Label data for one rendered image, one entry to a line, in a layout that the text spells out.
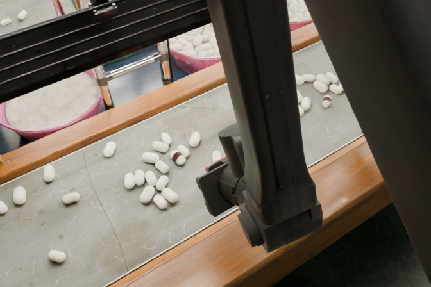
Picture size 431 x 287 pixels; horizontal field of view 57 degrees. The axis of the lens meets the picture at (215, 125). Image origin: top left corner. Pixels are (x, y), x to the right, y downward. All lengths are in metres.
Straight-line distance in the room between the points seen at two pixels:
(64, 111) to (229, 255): 0.53
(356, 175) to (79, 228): 0.54
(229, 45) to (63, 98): 0.79
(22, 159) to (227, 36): 0.68
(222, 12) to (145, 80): 0.85
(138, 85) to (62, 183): 0.37
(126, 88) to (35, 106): 0.23
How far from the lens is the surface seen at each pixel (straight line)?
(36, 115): 1.02
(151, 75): 1.12
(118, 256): 0.76
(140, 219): 0.79
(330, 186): 0.81
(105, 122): 0.91
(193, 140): 0.85
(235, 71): 0.30
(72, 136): 0.90
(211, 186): 0.59
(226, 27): 0.28
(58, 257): 0.77
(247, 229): 0.45
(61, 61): 0.59
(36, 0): 1.39
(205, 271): 0.71
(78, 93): 1.04
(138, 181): 0.81
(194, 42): 1.11
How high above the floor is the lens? 1.43
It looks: 50 degrees down
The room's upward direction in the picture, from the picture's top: straight up
